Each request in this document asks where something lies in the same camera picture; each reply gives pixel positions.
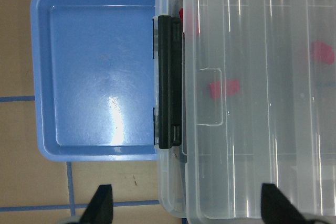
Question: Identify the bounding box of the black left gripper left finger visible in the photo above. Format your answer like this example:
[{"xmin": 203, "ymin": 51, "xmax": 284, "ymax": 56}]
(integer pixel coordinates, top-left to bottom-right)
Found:
[{"xmin": 56, "ymin": 184, "xmax": 115, "ymax": 224}]

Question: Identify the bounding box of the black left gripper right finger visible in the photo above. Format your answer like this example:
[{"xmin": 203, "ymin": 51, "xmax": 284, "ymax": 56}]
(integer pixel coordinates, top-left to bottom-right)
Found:
[{"xmin": 261, "ymin": 183, "xmax": 336, "ymax": 224}]

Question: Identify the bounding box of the red block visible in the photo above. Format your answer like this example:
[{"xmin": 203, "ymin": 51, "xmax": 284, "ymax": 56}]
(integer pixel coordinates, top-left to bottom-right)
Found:
[
  {"xmin": 208, "ymin": 79, "xmax": 240, "ymax": 100},
  {"xmin": 179, "ymin": 8, "xmax": 200, "ymax": 36},
  {"xmin": 311, "ymin": 41, "xmax": 335, "ymax": 65}
]

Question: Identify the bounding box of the clear plastic box lid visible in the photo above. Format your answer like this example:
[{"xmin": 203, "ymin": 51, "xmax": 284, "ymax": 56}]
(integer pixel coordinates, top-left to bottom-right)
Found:
[{"xmin": 183, "ymin": 0, "xmax": 335, "ymax": 223}]

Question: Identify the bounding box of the clear plastic storage box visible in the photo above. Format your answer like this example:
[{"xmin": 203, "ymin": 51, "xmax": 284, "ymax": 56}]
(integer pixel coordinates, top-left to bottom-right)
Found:
[{"xmin": 152, "ymin": 0, "xmax": 187, "ymax": 218}]

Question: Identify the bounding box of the red block in box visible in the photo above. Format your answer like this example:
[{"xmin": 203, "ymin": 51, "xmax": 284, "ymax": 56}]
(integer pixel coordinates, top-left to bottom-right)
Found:
[
  {"xmin": 311, "ymin": 41, "xmax": 335, "ymax": 65},
  {"xmin": 179, "ymin": 8, "xmax": 200, "ymax": 36}
]

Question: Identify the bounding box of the blue plastic tray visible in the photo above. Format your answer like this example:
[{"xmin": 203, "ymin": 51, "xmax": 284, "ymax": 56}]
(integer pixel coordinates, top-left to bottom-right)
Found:
[{"xmin": 30, "ymin": 0, "xmax": 156, "ymax": 162}]

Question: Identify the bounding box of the black box latch handle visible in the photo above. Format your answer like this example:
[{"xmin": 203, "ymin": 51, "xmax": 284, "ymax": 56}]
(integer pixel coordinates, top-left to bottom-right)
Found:
[{"xmin": 153, "ymin": 15, "xmax": 183, "ymax": 150}]

